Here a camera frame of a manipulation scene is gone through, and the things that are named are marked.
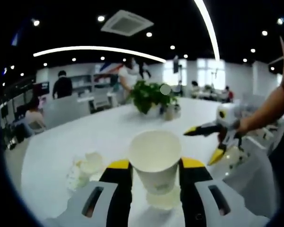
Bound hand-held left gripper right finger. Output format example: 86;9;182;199
178;156;271;227

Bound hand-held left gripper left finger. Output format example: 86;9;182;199
44;159;133;227

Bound pile of crushed paper cups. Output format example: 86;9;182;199
65;150;105;191

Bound white paper cup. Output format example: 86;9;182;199
128;129;183;196

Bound small beige pot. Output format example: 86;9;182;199
164;104;176;122

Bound white table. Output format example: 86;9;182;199
20;96;254;227

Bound green potted plant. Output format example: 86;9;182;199
129;79;180;115

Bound white office chair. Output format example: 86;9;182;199
92;92;112;112

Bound curved ceiling light strip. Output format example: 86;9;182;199
193;0;221;61
33;45;167;63

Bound grey partition panel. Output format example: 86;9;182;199
44;96;95;130

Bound ceiling air conditioner vent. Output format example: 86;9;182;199
100;9;155;37

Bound round ceiling downlights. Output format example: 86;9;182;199
1;15;284;82

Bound white wall shelving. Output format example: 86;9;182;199
71;74;119;92

